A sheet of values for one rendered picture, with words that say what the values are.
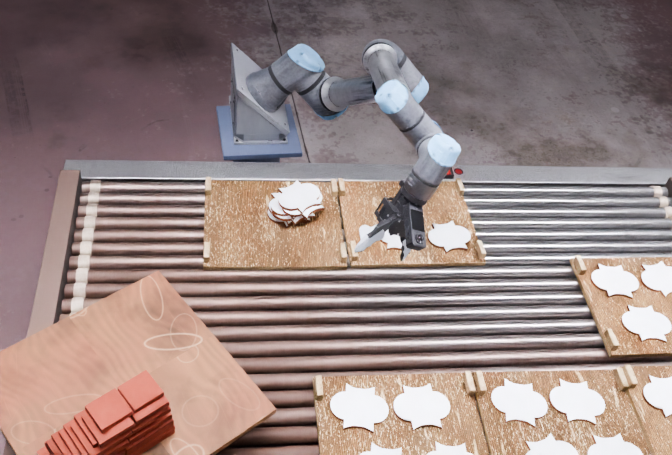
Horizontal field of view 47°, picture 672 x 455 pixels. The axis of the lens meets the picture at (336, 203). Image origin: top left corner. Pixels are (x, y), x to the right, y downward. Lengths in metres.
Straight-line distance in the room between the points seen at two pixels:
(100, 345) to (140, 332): 0.10
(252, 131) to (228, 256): 0.57
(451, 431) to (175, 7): 3.60
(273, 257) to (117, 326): 0.51
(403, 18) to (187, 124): 1.75
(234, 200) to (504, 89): 2.66
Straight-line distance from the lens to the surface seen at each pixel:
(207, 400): 1.83
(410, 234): 1.83
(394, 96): 1.82
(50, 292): 2.16
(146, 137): 4.02
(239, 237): 2.27
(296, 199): 2.27
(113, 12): 4.96
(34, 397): 1.88
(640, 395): 2.24
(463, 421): 2.01
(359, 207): 2.39
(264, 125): 2.62
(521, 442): 2.03
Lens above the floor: 2.62
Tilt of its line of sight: 45 degrees down
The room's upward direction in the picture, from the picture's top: 10 degrees clockwise
